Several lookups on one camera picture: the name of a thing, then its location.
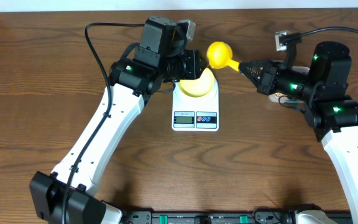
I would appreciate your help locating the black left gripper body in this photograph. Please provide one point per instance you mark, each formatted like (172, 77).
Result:
(178, 68)

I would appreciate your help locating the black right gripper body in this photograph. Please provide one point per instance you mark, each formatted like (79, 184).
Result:
(279, 65)

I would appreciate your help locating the yellow plastic bowl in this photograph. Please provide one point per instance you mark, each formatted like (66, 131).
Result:
(199, 87)

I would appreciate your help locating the yellow plastic scoop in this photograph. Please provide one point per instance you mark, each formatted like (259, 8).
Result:
(220, 55)

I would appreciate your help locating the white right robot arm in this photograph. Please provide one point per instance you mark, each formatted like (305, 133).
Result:
(331, 113)

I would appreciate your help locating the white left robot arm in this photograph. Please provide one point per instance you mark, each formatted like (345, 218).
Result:
(68, 193)

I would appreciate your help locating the white digital kitchen scale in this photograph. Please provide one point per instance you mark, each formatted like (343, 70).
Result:
(190, 113)

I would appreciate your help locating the clear plastic soybean container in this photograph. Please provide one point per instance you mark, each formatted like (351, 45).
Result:
(281, 98)

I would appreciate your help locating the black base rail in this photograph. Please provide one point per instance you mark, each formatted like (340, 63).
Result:
(308, 213)

